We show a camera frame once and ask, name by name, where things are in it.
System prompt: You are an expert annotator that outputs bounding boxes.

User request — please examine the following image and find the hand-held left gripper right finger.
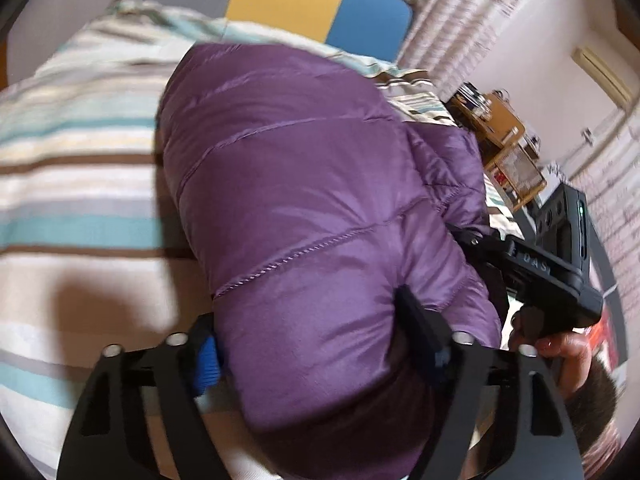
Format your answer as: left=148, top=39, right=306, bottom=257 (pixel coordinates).
left=394, top=285, right=586, bottom=480

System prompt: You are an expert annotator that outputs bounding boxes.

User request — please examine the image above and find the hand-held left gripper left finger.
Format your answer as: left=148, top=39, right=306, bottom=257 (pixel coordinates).
left=56, top=312, right=223, bottom=480

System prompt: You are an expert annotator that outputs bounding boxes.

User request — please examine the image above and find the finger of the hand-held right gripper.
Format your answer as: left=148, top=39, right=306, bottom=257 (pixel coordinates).
left=452, top=227, right=511, bottom=267

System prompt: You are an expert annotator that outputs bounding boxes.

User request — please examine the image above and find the purple puffer jacket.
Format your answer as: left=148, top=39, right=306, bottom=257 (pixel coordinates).
left=156, top=42, right=511, bottom=480

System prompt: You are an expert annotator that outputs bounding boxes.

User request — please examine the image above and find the person's right forearm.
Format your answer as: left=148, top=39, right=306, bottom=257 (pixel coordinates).
left=562, top=360, right=623, bottom=480

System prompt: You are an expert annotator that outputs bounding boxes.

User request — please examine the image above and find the person's right hand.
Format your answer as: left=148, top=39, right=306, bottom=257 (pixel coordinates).
left=509, top=310, right=597, bottom=392

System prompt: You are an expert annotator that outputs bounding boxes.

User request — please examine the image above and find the pink red cloth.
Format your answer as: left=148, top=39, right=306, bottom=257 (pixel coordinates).
left=590, top=305, right=626, bottom=366

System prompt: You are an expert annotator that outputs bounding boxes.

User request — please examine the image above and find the patterned white curtain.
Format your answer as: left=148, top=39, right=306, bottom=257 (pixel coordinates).
left=565, top=120, right=640, bottom=311
left=350, top=0, right=541, bottom=86

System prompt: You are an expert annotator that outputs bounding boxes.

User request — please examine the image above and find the wooden side table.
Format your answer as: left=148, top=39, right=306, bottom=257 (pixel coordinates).
left=447, top=82, right=526, bottom=148

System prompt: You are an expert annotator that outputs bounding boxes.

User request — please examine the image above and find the striped bedspread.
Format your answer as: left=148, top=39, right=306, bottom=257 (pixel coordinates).
left=0, top=0, right=516, bottom=480

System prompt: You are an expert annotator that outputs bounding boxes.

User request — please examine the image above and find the grey yellow blue headboard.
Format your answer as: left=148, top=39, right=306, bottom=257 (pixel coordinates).
left=5, top=0, right=415, bottom=63

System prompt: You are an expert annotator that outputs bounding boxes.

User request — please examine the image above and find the wooden shelf with wire basket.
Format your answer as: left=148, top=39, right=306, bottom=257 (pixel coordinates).
left=482, top=135, right=547, bottom=211

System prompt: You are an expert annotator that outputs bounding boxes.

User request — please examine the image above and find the wall air conditioner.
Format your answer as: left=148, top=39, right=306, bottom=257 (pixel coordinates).
left=572, top=47, right=635, bottom=108

